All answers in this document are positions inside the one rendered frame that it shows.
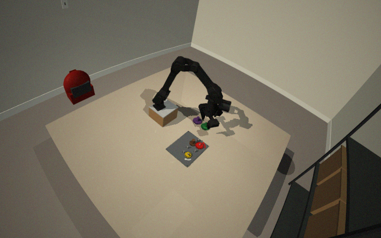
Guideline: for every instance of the purple gear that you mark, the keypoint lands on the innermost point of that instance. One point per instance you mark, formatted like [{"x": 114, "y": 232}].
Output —
[{"x": 197, "y": 120}]

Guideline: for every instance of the green gear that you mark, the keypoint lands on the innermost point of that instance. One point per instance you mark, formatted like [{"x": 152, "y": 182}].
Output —
[{"x": 204, "y": 126}]

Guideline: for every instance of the brown gear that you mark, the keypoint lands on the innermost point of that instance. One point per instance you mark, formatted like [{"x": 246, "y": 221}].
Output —
[{"x": 192, "y": 143}]

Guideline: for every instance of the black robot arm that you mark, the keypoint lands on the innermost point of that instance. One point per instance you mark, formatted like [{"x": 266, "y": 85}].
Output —
[{"x": 214, "y": 97}]

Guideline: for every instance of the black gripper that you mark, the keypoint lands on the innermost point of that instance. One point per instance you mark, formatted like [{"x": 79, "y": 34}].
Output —
[{"x": 206, "y": 111}]

